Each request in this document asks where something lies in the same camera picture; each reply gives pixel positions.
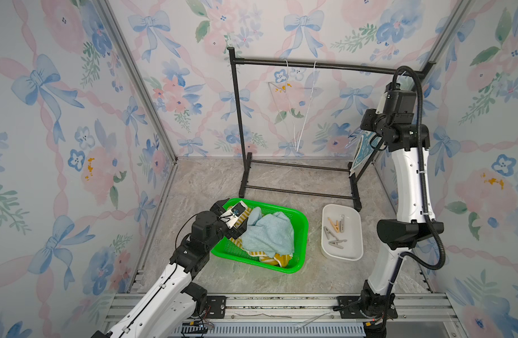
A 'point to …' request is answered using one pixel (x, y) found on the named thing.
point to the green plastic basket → (300, 226)
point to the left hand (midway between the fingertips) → (236, 207)
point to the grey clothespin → (342, 224)
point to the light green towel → (271, 234)
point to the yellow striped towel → (281, 260)
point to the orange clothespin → (336, 226)
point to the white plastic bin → (353, 249)
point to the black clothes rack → (300, 179)
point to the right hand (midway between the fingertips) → (373, 113)
